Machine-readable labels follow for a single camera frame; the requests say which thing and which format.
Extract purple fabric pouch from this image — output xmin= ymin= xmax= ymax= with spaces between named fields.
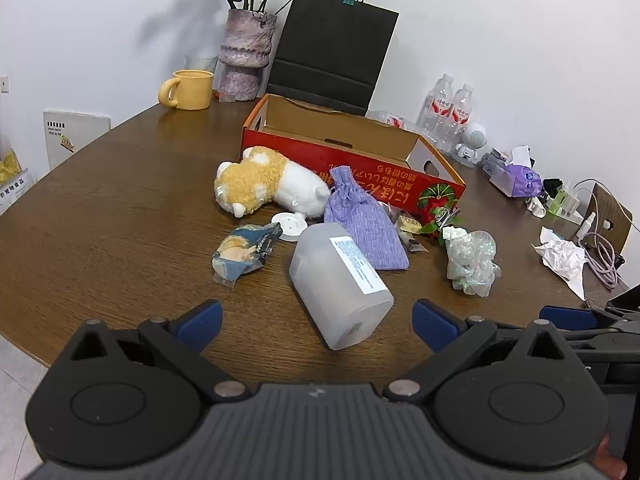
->
xmin=324 ymin=165 xmax=410 ymax=272

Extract white toy robot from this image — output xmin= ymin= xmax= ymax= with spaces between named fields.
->
xmin=455 ymin=121 xmax=490 ymax=167

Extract pink charging cable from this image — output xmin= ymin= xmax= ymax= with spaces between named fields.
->
xmin=570 ymin=178 xmax=626 ymax=291

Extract yellow food packages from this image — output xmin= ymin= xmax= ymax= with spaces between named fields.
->
xmin=0 ymin=132 xmax=33 ymax=216

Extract clear water bottle red label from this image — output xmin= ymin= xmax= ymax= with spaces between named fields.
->
xmin=445 ymin=83 xmax=475 ymax=146
xmin=420 ymin=73 xmax=455 ymax=133

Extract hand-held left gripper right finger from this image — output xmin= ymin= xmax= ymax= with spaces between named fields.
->
xmin=384 ymin=299 xmax=576 ymax=403

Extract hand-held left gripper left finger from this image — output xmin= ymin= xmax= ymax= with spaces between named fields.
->
xmin=62 ymin=300 xmax=251 ymax=403

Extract black paper bag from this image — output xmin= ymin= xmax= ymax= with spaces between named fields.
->
xmin=265 ymin=0 xmax=400 ymax=117

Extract wooden phone stand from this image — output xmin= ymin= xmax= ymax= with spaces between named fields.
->
xmin=582 ymin=182 xmax=633 ymax=256

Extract green white desk organiser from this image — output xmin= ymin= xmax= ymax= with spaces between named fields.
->
xmin=545 ymin=182 xmax=586 ymax=223

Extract clear wrapper brown candy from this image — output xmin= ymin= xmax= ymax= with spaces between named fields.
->
xmin=400 ymin=232 xmax=430 ymax=253

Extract crumpled white tissue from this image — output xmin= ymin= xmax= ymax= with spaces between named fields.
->
xmin=531 ymin=226 xmax=590 ymax=301

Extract red cardboard box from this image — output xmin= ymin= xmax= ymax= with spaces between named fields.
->
xmin=241 ymin=93 xmax=467 ymax=226

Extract white round lid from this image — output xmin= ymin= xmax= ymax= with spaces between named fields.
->
xmin=271 ymin=211 xmax=307 ymax=242

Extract yellow mug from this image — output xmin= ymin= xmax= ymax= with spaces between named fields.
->
xmin=158 ymin=70 xmax=215 ymax=111

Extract small grey box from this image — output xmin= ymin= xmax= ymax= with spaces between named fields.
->
xmin=481 ymin=148 xmax=511 ymax=176

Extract clear plastic bag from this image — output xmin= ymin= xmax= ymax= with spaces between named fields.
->
xmin=442 ymin=226 xmax=502 ymax=297

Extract blue snack packet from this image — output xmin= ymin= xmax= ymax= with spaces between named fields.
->
xmin=211 ymin=222 xmax=284 ymax=288

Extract purple tissue pack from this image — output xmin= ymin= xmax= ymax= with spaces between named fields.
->
xmin=490 ymin=145 xmax=543 ymax=198

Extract person's left hand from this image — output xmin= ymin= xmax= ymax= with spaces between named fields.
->
xmin=589 ymin=432 xmax=628 ymax=480

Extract orange white plush dog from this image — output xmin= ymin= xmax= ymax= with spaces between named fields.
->
xmin=214 ymin=146 xmax=332 ymax=220

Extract crushed clear water bottle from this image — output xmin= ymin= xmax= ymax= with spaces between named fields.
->
xmin=370 ymin=110 xmax=421 ymax=133

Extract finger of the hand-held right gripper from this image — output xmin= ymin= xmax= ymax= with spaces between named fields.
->
xmin=539 ymin=305 xmax=623 ymax=333
xmin=560 ymin=331 xmax=626 ymax=356

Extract translucent white plastic bottle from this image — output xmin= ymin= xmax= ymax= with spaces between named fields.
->
xmin=289 ymin=222 xmax=395 ymax=351

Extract white booklet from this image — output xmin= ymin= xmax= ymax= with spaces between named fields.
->
xmin=43 ymin=110 xmax=112 ymax=171

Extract green leaf keychain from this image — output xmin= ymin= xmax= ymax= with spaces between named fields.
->
xmin=419 ymin=207 xmax=466 ymax=246

